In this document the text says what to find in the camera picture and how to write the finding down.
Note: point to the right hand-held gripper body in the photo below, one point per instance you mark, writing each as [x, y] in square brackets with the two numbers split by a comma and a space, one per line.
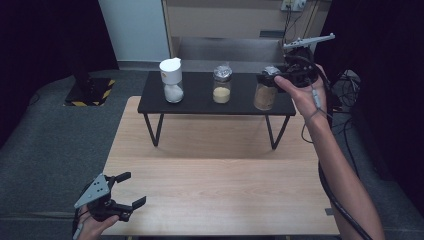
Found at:
[301, 66]

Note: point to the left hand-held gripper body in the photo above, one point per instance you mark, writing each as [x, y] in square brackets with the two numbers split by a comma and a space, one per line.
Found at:
[95, 191]

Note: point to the round metal lid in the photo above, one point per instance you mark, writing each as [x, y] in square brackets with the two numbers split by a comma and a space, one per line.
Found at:
[265, 98]

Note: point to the black metal shelf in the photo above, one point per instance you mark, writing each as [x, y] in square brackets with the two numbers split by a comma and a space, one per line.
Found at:
[200, 106]

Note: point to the white-capped jar of white powder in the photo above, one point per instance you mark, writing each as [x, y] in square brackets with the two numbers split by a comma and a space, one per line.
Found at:
[171, 80]

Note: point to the person's right hand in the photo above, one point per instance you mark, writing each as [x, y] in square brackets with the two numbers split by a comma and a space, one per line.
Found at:
[308, 100]

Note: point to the person's left hand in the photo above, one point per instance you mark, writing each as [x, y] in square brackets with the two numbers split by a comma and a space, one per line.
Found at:
[91, 230]

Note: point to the beige wooden cabinet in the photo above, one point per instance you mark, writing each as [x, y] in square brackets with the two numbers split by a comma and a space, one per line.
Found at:
[216, 20]

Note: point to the dark curtain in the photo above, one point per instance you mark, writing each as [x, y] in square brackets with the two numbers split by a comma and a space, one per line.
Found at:
[383, 66]

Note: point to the white cabinet panel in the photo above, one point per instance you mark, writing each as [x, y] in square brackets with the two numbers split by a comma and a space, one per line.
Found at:
[133, 30]

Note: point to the grey tape strip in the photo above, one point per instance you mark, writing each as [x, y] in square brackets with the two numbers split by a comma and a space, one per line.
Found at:
[328, 211]

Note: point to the grey wall box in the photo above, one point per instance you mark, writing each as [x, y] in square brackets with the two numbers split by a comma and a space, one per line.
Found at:
[270, 34]

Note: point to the white wall socket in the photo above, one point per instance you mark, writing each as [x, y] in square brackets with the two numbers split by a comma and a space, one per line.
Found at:
[293, 5]

